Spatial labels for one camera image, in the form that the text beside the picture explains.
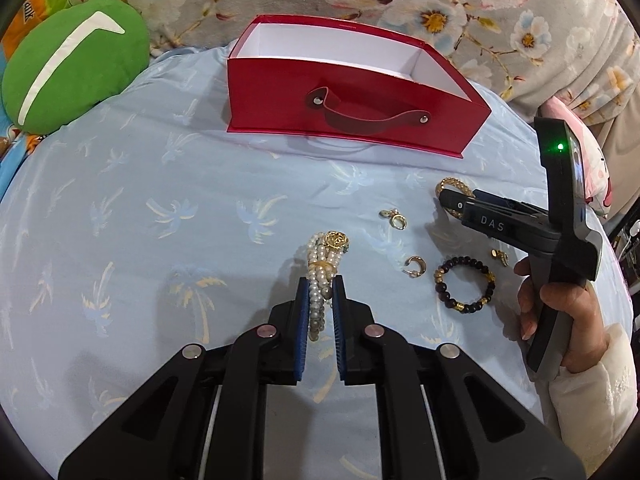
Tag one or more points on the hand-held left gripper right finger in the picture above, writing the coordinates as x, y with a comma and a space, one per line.
341, 330

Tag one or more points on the person's right forearm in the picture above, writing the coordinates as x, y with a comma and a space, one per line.
595, 400

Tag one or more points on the pink pillow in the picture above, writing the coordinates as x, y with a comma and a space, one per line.
595, 160

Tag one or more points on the cartoon printed cushion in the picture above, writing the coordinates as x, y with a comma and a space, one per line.
30, 20

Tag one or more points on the red gift box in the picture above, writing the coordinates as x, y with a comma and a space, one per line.
275, 100

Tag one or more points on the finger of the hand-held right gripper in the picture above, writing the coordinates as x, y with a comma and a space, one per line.
457, 202

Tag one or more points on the person's right hand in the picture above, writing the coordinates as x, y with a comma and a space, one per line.
575, 320

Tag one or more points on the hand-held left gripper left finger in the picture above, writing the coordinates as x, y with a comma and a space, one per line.
301, 330

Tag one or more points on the gold clasp earring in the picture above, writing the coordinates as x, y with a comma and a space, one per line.
398, 221

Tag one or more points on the gold hoop earring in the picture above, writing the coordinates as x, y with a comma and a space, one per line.
421, 262

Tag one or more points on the green cushion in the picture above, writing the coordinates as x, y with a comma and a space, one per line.
100, 70

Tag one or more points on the light blue palm-print sheet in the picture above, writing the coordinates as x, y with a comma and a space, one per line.
150, 210

